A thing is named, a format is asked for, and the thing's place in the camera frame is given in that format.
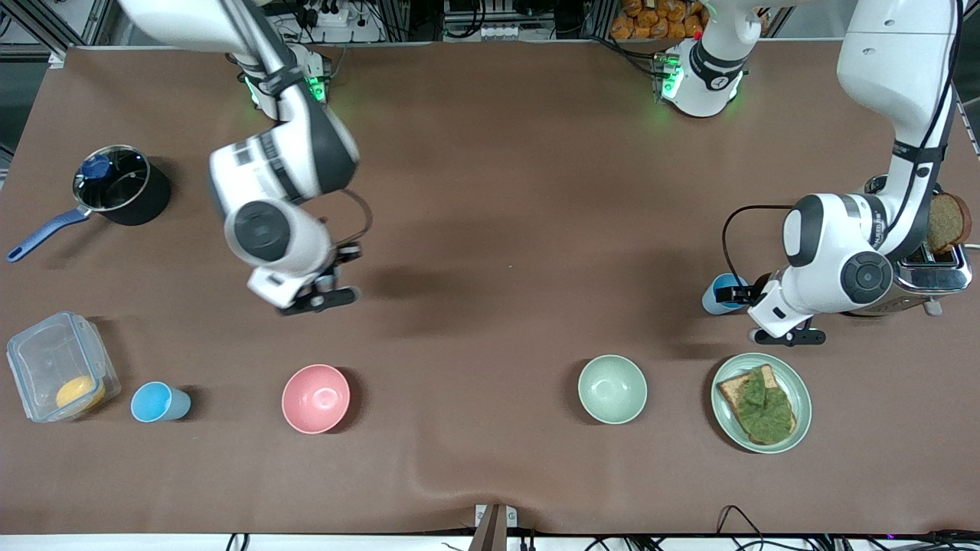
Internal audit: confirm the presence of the pink bowl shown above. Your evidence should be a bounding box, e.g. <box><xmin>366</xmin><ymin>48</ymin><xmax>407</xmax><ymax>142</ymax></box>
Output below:
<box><xmin>281</xmin><ymin>364</ymin><xmax>351</xmax><ymax>435</ymax></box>

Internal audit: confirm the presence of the thin black cable loop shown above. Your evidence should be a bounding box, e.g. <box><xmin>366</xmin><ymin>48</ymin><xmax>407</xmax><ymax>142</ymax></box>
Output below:
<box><xmin>716</xmin><ymin>505</ymin><xmax>766</xmax><ymax>551</ymax></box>

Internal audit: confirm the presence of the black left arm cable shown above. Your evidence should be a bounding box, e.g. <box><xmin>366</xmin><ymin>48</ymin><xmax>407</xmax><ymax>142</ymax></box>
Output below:
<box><xmin>722</xmin><ymin>0</ymin><xmax>962</xmax><ymax>285</ymax></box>

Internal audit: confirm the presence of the pale green plate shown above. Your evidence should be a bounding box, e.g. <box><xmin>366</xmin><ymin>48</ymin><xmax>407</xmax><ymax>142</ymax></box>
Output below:
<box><xmin>710</xmin><ymin>352</ymin><xmax>812</xmax><ymax>455</ymax></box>

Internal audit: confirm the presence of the black pot with blue handle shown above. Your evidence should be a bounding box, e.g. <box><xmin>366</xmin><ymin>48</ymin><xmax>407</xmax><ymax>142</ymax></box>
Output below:
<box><xmin>6</xmin><ymin>144</ymin><xmax>173</xmax><ymax>263</ymax></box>

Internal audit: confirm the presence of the green lettuce leaf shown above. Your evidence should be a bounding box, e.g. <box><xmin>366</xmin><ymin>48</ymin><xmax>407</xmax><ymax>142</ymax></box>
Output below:
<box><xmin>737</xmin><ymin>366</ymin><xmax>795</xmax><ymax>445</ymax></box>

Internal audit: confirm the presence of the beige and chrome toaster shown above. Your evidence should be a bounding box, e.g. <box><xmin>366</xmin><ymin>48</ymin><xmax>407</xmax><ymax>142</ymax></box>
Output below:
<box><xmin>864</xmin><ymin>174</ymin><xmax>975</xmax><ymax>318</ymax></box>

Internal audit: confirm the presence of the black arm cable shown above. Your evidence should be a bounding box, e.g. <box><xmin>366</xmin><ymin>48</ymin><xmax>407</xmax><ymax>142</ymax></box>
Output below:
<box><xmin>335</xmin><ymin>187</ymin><xmax>374</xmax><ymax>247</ymax></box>
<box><xmin>722</xmin><ymin>0</ymin><xmax>962</xmax><ymax>285</ymax></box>

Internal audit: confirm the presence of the light blue plastic cup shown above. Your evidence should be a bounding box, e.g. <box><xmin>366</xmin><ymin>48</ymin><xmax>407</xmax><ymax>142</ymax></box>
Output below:
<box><xmin>701</xmin><ymin>272</ymin><xmax>749</xmax><ymax>315</ymax></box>
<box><xmin>130</xmin><ymin>381</ymin><xmax>192</xmax><ymax>423</ymax></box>

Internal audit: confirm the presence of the clear plastic food container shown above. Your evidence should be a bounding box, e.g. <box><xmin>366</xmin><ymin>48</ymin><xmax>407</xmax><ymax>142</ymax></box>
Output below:
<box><xmin>6</xmin><ymin>311</ymin><xmax>122</xmax><ymax>423</ymax></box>

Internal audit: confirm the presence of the square toast bread slice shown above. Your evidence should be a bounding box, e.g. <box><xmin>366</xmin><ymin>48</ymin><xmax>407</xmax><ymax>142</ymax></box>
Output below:
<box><xmin>716</xmin><ymin>366</ymin><xmax>797</xmax><ymax>445</ymax></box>

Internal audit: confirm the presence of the dark rounded bread slice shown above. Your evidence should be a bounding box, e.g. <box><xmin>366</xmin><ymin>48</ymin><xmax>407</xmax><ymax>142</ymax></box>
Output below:
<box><xmin>926</xmin><ymin>191</ymin><xmax>973</xmax><ymax>256</ymax></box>

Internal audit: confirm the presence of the bag of orange buns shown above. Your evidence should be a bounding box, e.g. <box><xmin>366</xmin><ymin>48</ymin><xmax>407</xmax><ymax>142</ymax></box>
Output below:
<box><xmin>610</xmin><ymin>0</ymin><xmax>709</xmax><ymax>41</ymax></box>

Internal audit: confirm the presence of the round yellow food piece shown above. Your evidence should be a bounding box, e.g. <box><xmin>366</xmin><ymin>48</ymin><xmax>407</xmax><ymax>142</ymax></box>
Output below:
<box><xmin>55</xmin><ymin>377</ymin><xmax>106</xmax><ymax>411</ymax></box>

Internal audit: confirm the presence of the pale green bowl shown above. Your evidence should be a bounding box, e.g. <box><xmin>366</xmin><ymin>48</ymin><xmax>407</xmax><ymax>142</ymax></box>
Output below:
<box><xmin>577</xmin><ymin>354</ymin><xmax>648</xmax><ymax>425</ymax></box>

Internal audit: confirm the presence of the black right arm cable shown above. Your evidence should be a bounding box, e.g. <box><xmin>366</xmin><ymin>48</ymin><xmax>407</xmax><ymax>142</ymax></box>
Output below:
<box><xmin>335</xmin><ymin>187</ymin><xmax>374</xmax><ymax>247</ymax></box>

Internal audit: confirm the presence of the white power strip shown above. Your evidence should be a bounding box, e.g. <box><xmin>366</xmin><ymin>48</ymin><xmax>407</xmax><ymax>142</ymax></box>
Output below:
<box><xmin>302</xmin><ymin>0</ymin><xmax>384</xmax><ymax>43</ymax></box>

